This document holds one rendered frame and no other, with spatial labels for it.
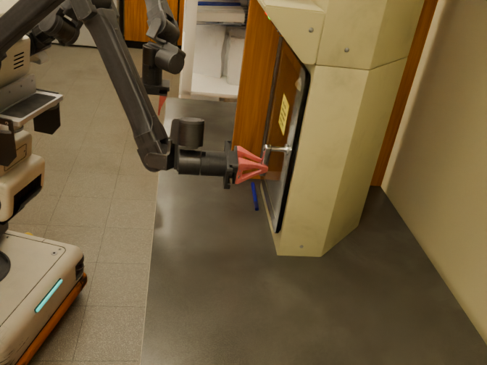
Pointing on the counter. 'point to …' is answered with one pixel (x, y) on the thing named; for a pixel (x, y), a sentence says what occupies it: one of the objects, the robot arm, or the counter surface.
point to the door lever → (270, 152)
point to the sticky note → (283, 114)
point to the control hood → (298, 24)
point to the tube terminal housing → (344, 119)
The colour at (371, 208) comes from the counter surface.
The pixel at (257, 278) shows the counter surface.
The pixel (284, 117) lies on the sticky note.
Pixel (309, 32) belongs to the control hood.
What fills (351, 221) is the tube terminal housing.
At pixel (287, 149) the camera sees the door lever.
